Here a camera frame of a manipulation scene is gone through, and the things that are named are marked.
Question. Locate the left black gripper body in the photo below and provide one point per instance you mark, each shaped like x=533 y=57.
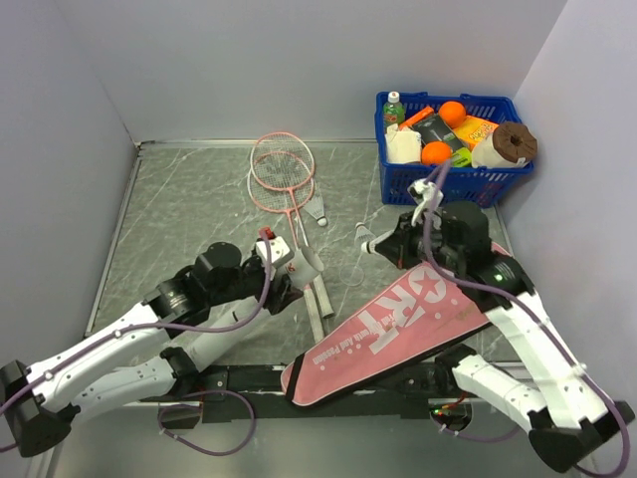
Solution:
x=252 y=279

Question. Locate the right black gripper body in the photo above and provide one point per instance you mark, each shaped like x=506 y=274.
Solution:
x=411 y=248

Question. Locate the white shuttlecock tube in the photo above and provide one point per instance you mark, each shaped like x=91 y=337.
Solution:
x=303 y=267

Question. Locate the white shuttlecock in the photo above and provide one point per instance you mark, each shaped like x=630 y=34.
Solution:
x=364 y=239
x=315 y=209

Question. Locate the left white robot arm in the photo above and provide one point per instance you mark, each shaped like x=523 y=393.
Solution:
x=159 y=347

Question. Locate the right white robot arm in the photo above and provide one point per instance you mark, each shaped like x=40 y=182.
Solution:
x=564 y=413

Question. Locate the green small pack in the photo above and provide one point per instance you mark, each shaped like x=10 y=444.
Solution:
x=461 y=157

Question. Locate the pink badminton racket upper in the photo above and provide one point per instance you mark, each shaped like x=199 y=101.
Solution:
x=282 y=168

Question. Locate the pink racket cover bag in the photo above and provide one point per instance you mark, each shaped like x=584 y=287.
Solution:
x=418 y=315

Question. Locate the blue plastic basket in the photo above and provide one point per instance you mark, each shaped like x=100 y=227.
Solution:
x=481 y=185

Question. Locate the orange fruit lower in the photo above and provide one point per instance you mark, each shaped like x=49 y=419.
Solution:
x=435 y=152

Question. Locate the orange fruit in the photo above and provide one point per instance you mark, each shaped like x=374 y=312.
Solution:
x=453 y=114
x=435 y=152

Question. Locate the white carton box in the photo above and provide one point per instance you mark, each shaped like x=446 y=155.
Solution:
x=403 y=145

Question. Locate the black product box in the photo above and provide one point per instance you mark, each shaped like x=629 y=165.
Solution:
x=432 y=128

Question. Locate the yellow snack box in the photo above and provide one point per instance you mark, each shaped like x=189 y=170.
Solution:
x=474 y=130

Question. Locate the green drink bottle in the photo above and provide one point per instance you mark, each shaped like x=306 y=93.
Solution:
x=393 y=110

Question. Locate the orange thin box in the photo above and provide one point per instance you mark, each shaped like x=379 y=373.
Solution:
x=421 y=115

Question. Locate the orange fruit upper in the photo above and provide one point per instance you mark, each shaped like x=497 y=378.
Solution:
x=453 y=114

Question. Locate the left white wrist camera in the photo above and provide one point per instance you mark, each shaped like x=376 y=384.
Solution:
x=281 y=252

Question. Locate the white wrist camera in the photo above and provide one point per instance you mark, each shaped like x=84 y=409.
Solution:
x=426 y=194
x=281 y=252

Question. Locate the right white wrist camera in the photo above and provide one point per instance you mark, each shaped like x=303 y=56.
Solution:
x=426 y=194

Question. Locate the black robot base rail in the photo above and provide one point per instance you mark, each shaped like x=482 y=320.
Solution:
x=410 y=392

